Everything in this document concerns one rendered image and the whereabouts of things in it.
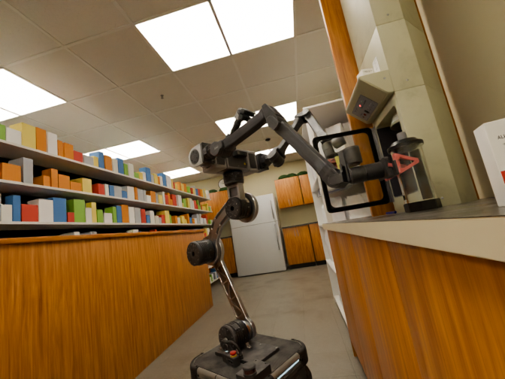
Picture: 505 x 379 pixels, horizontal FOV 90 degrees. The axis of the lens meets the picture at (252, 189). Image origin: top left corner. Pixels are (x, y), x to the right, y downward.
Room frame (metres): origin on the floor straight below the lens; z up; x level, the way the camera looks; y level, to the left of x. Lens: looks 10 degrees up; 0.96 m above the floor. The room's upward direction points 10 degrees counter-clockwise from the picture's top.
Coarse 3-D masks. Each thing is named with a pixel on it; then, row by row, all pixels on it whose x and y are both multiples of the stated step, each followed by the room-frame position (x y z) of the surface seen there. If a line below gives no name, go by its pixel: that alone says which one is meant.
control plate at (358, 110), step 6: (360, 96) 1.05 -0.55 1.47; (360, 102) 1.10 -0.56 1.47; (366, 102) 1.07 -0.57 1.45; (372, 102) 1.04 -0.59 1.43; (354, 108) 1.17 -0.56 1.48; (360, 108) 1.14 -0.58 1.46; (366, 108) 1.11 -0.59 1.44; (372, 108) 1.09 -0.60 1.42; (360, 114) 1.19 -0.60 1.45; (366, 114) 1.16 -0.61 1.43; (366, 120) 1.21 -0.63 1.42
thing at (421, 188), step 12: (396, 144) 0.80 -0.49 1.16; (408, 144) 0.78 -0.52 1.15; (420, 144) 0.80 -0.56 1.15; (420, 156) 0.79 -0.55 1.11; (420, 168) 0.79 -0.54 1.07; (408, 180) 0.81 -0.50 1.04; (420, 180) 0.79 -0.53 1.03; (432, 180) 0.80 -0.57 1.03; (408, 192) 0.81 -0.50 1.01; (420, 192) 0.79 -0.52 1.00; (432, 192) 0.79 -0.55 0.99
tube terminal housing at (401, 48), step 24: (384, 24) 0.92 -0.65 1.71; (408, 24) 0.92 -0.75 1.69; (384, 48) 0.92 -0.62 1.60; (408, 48) 0.91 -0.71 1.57; (408, 72) 0.92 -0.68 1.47; (432, 72) 0.99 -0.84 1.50; (408, 96) 0.92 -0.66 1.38; (432, 96) 0.93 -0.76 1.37; (384, 120) 1.12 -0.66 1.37; (408, 120) 0.92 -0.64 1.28; (432, 120) 0.91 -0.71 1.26; (432, 144) 0.91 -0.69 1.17; (456, 144) 1.00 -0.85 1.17; (432, 168) 0.92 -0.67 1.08; (456, 168) 0.94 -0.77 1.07; (456, 192) 0.91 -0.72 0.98
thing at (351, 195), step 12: (324, 144) 1.25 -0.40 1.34; (336, 144) 1.24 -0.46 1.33; (348, 144) 1.24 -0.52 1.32; (360, 144) 1.24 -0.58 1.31; (324, 156) 1.25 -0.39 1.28; (336, 156) 1.24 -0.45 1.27; (372, 156) 1.23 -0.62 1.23; (372, 180) 1.23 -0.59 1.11; (336, 192) 1.24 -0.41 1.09; (348, 192) 1.24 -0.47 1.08; (360, 192) 1.24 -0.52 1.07; (372, 192) 1.24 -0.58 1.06; (336, 204) 1.25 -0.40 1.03; (348, 204) 1.24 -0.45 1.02
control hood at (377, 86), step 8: (376, 72) 0.93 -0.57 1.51; (384, 72) 0.93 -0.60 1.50; (360, 80) 0.95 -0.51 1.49; (368, 80) 0.94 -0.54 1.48; (376, 80) 0.93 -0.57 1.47; (384, 80) 0.93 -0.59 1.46; (360, 88) 1.00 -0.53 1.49; (368, 88) 0.97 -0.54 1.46; (376, 88) 0.94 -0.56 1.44; (384, 88) 0.93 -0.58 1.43; (392, 88) 0.93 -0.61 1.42; (352, 96) 1.09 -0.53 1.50; (368, 96) 1.02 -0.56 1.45; (376, 96) 0.99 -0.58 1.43; (384, 96) 0.96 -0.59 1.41; (352, 104) 1.14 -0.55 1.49; (384, 104) 1.03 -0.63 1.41; (376, 112) 1.11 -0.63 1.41; (368, 120) 1.20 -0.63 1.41
